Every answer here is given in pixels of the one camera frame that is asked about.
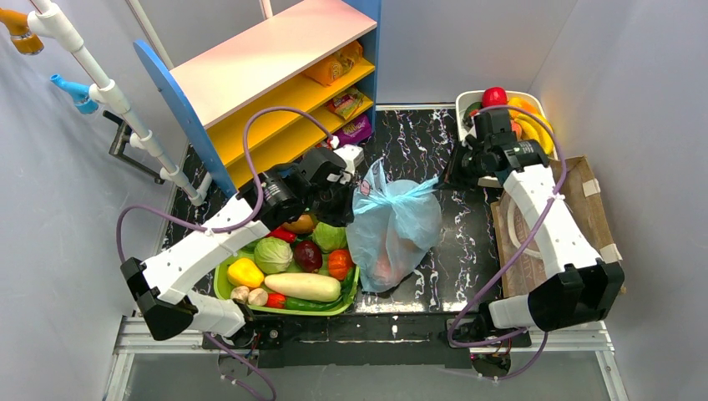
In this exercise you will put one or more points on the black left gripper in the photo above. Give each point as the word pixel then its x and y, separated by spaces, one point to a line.
pixel 341 198

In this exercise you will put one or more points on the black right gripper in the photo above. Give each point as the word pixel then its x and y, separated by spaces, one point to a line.
pixel 462 168

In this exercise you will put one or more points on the light blue plastic bag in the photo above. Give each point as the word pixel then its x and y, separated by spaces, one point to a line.
pixel 403 214

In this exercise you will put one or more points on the large orange pumpkin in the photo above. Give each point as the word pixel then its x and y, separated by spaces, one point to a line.
pixel 386 272

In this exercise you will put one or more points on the orange snack bag top shelf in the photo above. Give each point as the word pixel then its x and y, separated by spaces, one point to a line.
pixel 334 66

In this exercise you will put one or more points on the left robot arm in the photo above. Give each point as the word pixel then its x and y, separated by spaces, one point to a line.
pixel 162 285

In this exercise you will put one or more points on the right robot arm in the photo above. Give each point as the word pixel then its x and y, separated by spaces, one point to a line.
pixel 580 286

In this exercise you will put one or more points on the purple snack bag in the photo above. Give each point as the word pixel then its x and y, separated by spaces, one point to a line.
pixel 354 132

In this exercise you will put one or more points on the green red snack bag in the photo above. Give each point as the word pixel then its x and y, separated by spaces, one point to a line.
pixel 345 104

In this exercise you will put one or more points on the green cabbage at back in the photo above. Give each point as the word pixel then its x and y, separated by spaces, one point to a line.
pixel 329 238

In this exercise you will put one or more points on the green cabbage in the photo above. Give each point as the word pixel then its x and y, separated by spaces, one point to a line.
pixel 329 238
pixel 273 255

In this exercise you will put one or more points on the brown potato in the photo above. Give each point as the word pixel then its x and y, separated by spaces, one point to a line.
pixel 304 225

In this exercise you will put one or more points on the dark red onion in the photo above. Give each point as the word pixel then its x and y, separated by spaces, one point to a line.
pixel 307 255

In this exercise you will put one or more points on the small orange pumpkin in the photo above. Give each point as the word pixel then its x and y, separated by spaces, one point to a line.
pixel 339 264

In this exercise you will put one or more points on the long red chili pepper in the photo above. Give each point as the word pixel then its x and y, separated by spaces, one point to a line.
pixel 283 234

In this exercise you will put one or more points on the green avocado at back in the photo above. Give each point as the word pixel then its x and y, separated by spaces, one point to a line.
pixel 470 112

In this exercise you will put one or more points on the green plastic vegetable bin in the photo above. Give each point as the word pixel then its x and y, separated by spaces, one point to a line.
pixel 223 287

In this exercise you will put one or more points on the peach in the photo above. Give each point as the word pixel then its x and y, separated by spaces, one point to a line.
pixel 517 129

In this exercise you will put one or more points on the white fruit tray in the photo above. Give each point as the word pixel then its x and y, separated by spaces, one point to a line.
pixel 465 99

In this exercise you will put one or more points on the green cabbage near centre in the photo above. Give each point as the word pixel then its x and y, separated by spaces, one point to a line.
pixel 273 255

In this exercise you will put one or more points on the green leaf sprig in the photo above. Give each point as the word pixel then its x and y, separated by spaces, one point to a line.
pixel 348 284

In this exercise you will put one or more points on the white radish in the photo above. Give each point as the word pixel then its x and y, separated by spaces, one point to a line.
pixel 306 286

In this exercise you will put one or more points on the red apple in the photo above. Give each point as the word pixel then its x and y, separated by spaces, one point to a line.
pixel 494 96

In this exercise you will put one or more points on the yellow banana bunch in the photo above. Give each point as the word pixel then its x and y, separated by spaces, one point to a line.
pixel 532 129

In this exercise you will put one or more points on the orange mango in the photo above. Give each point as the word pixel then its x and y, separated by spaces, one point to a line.
pixel 520 103

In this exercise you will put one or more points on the green chili pepper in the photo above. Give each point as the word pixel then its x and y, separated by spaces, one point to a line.
pixel 298 304

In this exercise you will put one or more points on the red bell pepper front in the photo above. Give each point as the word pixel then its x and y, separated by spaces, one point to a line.
pixel 276 301

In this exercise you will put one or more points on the yellow bell pepper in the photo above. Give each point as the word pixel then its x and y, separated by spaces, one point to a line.
pixel 244 272

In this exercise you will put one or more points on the garlic bulb right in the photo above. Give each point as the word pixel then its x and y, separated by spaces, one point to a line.
pixel 258 297

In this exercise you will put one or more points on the garlic bulb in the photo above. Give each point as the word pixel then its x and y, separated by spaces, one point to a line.
pixel 258 297
pixel 240 294

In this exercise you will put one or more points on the blue yellow shelf unit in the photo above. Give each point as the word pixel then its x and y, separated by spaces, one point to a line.
pixel 245 105

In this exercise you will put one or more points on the garlic bulb left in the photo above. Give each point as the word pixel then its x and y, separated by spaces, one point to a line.
pixel 240 294

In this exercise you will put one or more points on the blue hook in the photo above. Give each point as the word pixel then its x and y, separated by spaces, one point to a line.
pixel 79 94

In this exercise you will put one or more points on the white pipe stand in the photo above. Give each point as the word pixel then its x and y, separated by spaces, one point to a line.
pixel 48 20

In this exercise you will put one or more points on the orange hook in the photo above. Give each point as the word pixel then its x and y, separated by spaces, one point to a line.
pixel 25 41

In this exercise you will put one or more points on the aluminium base frame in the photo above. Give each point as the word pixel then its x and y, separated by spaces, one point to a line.
pixel 350 339

